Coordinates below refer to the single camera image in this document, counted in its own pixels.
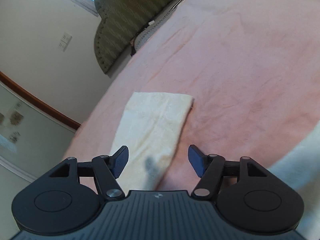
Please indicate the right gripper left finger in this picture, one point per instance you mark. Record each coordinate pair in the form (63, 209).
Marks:
(70, 195)

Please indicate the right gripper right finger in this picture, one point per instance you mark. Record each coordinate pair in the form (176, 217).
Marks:
(245, 194)

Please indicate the cream white textured pants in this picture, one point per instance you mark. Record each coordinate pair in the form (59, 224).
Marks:
(150, 126)

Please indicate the white floral wardrobe door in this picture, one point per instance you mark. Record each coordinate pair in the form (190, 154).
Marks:
(31, 141)

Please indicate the pink bed blanket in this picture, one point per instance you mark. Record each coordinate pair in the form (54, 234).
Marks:
(252, 67)

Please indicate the grey patterned pillow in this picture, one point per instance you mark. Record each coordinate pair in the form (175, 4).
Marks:
(153, 25)

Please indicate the olive green upholstered headboard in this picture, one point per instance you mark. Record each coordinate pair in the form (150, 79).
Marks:
(121, 21)

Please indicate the brown wooden door frame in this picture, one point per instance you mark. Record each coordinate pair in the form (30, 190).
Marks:
(38, 103)

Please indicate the white double wall socket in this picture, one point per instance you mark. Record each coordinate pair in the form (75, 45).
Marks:
(64, 41)

